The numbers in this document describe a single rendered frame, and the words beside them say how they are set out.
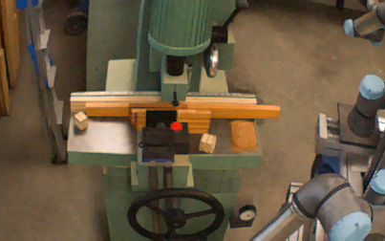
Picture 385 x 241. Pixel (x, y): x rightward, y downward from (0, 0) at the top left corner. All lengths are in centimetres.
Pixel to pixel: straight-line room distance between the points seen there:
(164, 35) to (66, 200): 138
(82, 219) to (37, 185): 34
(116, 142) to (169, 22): 43
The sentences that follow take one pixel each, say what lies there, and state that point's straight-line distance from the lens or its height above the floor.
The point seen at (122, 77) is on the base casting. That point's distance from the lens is 207.
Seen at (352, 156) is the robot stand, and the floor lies 73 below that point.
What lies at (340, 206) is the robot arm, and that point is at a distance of 118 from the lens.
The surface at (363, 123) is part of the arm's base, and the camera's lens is 201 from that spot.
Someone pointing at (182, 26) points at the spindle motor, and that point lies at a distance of 148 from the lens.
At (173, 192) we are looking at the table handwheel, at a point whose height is 95.
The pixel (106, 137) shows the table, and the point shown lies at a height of 90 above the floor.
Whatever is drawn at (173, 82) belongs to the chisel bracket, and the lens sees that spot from 164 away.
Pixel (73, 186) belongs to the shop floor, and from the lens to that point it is 274.
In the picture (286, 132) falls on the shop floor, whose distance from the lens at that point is 313.
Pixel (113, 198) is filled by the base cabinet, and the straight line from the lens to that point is 185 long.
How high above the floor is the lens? 213
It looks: 44 degrees down
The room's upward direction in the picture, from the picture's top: 7 degrees clockwise
